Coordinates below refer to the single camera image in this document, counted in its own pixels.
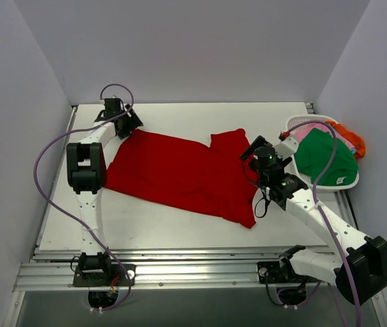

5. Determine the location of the red t-shirt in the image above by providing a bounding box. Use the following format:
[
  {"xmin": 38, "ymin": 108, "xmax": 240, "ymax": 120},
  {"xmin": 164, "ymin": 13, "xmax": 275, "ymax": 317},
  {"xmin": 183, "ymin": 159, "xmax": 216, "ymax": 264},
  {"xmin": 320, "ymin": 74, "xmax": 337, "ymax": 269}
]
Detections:
[{"xmin": 106, "ymin": 129, "xmax": 258, "ymax": 228}]

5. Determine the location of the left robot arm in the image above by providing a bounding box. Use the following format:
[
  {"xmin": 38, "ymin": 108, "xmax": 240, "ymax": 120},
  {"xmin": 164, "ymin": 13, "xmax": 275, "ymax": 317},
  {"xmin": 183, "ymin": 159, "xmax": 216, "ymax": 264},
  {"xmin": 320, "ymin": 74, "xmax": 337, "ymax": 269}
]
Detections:
[{"xmin": 66, "ymin": 97, "xmax": 143, "ymax": 285}]

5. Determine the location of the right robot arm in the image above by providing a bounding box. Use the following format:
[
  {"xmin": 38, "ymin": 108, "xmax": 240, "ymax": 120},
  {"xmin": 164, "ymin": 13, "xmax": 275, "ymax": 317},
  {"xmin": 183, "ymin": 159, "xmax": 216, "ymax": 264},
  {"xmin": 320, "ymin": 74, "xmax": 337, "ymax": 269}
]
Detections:
[{"xmin": 240, "ymin": 134, "xmax": 387, "ymax": 305}]

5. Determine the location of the white laundry basket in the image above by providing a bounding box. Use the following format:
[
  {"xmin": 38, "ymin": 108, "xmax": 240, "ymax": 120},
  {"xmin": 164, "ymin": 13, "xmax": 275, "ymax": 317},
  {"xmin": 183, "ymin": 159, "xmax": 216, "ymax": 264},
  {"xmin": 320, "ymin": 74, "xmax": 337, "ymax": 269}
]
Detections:
[{"xmin": 287, "ymin": 114, "xmax": 360, "ymax": 193}]

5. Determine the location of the pink t-shirt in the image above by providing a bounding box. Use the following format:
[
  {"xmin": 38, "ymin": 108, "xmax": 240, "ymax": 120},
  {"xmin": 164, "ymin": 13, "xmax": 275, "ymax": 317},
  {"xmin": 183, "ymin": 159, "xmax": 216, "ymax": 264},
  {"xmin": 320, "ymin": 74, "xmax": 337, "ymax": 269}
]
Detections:
[{"xmin": 292, "ymin": 123, "xmax": 331, "ymax": 142}]

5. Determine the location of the green t-shirt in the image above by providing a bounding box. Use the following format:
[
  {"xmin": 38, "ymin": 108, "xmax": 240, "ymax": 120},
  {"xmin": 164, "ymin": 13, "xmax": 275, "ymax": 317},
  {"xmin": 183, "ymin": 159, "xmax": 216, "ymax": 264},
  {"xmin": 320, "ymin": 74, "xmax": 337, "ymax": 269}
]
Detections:
[{"xmin": 294, "ymin": 129, "xmax": 358, "ymax": 187}]

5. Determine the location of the light blue t-shirt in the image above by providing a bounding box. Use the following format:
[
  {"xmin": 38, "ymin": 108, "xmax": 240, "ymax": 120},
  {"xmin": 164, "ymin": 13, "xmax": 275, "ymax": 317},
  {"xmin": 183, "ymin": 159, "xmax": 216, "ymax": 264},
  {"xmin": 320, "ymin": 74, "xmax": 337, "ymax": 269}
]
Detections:
[{"xmin": 327, "ymin": 121, "xmax": 356, "ymax": 154}]

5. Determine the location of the orange t-shirt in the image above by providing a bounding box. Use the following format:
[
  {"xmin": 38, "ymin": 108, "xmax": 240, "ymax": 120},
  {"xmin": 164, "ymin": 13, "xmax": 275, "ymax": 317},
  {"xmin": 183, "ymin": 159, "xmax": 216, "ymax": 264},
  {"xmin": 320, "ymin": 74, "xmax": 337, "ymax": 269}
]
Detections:
[{"xmin": 333, "ymin": 121, "xmax": 366, "ymax": 159}]

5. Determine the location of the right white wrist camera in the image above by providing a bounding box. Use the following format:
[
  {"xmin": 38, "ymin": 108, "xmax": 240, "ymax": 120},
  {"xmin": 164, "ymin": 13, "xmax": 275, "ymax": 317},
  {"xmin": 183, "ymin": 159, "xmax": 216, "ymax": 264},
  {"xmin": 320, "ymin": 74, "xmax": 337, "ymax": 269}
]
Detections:
[{"xmin": 275, "ymin": 131, "xmax": 299, "ymax": 159}]

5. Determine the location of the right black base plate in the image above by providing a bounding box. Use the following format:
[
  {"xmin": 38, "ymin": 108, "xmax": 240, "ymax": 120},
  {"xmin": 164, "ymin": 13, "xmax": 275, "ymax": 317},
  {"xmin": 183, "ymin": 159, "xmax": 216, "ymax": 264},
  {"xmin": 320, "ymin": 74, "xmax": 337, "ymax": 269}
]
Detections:
[{"xmin": 256, "ymin": 261, "xmax": 304, "ymax": 284}]

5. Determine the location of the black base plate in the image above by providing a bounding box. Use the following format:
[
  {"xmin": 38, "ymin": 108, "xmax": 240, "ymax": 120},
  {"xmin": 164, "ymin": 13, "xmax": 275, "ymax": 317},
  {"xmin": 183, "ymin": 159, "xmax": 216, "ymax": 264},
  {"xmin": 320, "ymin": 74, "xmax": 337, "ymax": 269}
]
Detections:
[
  {"xmin": 256, "ymin": 261, "xmax": 304, "ymax": 284},
  {"xmin": 72, "ymin": 264, "xmax": 136, "ymax": 287}
]

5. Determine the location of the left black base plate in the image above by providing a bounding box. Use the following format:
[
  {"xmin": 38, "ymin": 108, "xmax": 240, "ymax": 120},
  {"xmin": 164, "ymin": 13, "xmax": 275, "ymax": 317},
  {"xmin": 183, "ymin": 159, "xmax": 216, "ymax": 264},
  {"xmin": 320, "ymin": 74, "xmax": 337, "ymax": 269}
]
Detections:
[{"xmin": 72, "ymin": 264, "xmax": 136, "ymax": 287}]

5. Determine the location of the aluminium rail frame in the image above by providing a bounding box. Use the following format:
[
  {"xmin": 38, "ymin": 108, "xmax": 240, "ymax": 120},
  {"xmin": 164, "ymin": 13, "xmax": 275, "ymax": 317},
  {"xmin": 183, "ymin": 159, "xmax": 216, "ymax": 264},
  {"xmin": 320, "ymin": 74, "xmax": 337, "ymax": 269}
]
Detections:
[{"xmin": 15, "ymin": 102, "xmax": 354, "ymax": 291}]

